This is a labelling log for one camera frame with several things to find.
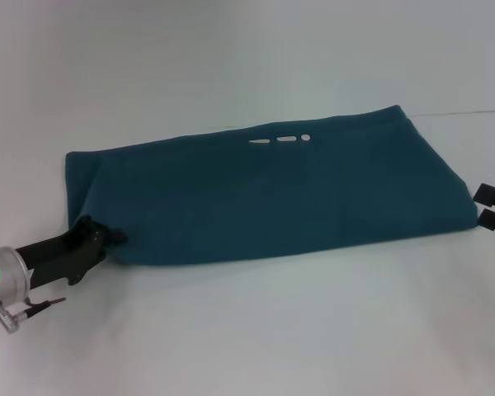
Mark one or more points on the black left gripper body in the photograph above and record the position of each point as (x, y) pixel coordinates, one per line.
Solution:
(62, 255)

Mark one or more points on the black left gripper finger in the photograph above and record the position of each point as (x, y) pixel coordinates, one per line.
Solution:
(117, 238)

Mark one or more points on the teal blue t-shirt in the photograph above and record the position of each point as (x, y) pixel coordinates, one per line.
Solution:
(272, 198)

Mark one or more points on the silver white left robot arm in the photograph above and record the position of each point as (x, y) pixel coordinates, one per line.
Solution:
(2, 280)

